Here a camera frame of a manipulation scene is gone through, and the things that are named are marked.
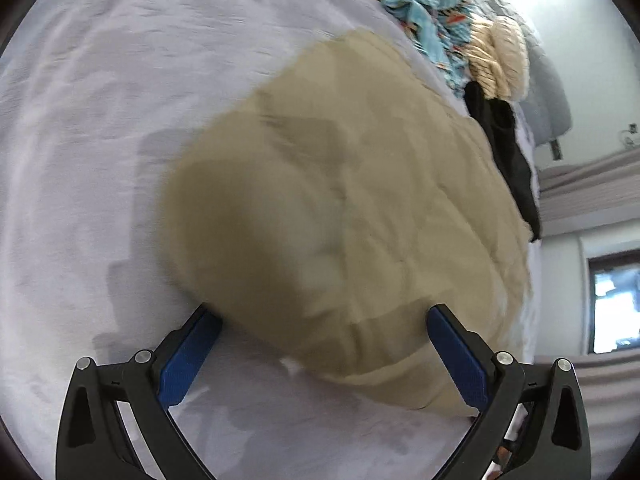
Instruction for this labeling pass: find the beige puffer jacket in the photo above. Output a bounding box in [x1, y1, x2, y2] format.
[159, 27, 533, 418]

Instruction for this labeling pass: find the dark-framed window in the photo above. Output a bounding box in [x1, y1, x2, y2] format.
[585, 250, 640, 356]

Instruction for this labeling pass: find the lavender fleece bed blanket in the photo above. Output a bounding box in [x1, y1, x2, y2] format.
[0, 0, 546, 480]

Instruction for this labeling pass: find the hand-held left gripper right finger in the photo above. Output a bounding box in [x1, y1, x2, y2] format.
[426, 302, 593, 480]

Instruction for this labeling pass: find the black folded garment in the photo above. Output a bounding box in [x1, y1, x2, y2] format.
[462, 81, 543, 243]

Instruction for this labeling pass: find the cream striped fleece blanket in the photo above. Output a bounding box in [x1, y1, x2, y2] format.
[467, 22, 507, 101]

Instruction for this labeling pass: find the blue monkey-print cloth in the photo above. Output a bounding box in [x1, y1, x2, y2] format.
[352, 0, 476, 101]

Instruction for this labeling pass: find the grey quilted headboard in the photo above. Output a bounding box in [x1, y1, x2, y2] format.
[520, 42, 572, 146]

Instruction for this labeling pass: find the cream round pleated pillow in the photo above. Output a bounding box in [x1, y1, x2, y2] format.
[492, 16, 531, 98]

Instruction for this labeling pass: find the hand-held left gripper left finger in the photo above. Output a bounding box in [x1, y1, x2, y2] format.
[55, 302, 224, 480]

